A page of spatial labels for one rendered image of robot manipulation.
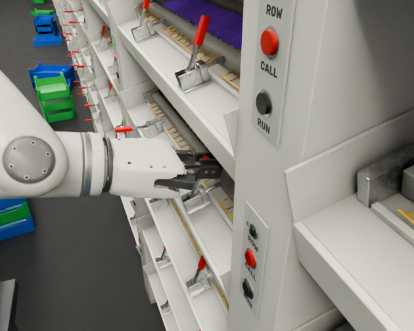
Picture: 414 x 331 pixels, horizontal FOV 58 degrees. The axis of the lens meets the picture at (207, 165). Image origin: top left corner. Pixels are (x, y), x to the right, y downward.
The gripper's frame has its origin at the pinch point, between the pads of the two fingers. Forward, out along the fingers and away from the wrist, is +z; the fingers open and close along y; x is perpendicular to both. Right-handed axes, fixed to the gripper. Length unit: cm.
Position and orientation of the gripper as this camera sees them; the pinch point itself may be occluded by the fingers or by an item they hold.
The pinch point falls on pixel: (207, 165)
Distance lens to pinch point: 56.7
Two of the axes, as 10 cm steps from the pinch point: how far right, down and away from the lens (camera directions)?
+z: 9.0, 0.1, 4.4
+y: 3.8, 5.0, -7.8
